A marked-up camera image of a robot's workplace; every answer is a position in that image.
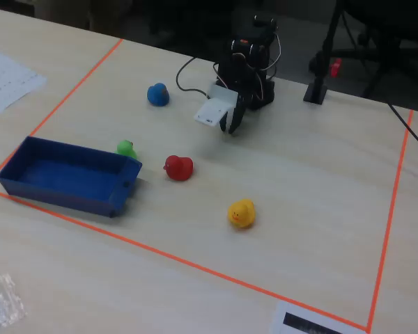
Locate yellow rubber duck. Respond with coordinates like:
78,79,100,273
227,198,256,230

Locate paper with black bar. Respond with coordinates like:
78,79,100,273
270,301,367,334

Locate clear plastic bag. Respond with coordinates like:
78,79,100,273
0,273,28,331

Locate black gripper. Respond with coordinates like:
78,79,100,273
217,52,254,136

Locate green rubber duck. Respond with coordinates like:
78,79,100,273
116,139,139,161

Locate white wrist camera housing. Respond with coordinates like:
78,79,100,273
194,84,240,129

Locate white printed paper sheet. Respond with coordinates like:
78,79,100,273
0,50,48,123

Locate red rubber duck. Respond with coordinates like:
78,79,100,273
162,154,194,182

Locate black table cable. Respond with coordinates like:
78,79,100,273
387,102,418,157

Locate red clamp handle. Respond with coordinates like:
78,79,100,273
329,58,343,78

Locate blue rubber duck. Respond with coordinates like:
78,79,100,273
146,82,171,107

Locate orange tape strip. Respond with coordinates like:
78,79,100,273
0,38,125,185
0,186,370,331
366,109,415,331

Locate black clamp stand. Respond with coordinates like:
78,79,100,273
302,0,348,105

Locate black camera cable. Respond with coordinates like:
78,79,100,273
176,56,217,99

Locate blue plastic box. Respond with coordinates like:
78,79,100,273
0,135,143,218

